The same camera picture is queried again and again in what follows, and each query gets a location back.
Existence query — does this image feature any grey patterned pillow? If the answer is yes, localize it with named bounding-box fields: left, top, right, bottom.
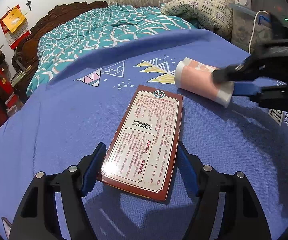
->
left=161, top=0, right=234, bottom=37

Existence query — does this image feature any red gift bag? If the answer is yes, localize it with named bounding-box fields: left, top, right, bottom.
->
left=0, top=67, right=18, bottom=109

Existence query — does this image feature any carved wooden headboard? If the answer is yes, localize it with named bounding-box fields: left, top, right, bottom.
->
left=11, top=0, right=109, bottom=103

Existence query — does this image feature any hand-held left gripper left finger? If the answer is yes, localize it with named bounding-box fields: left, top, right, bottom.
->
left=9, top=142, right=107, bottom=240

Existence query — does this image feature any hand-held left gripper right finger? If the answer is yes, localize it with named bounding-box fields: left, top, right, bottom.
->
left=177, top=141, right=288, bottom=240

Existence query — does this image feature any teal patterned quilt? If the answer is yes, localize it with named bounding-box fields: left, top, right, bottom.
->
left=26, top=4, right=197, bottom=97

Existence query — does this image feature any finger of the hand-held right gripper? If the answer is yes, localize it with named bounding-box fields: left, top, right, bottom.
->
left=212, top=52, right=267, bottom=83
left=234, top=82, right=288, bottom=113

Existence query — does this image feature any white cable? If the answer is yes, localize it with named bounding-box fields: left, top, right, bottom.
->
left=247, top=10, right=272, bottom=54

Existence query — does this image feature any clear plastic storage bin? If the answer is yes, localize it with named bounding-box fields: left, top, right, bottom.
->
left=229, top=3, right=272, bottom=52

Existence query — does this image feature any red yellow wall calendar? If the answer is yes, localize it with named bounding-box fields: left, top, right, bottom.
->
left=0, top=5, right=31, bottom=50

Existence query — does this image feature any blue printed bed sheet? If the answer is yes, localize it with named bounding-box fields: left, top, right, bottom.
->
left=0, top=29, right=288, bottom=240

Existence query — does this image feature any pink paper cup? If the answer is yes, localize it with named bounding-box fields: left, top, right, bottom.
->
left=175, top=57, right=235, bottom=108

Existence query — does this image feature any red box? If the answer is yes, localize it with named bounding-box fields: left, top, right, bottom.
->
left=97, top=85, right=184, bottom=203

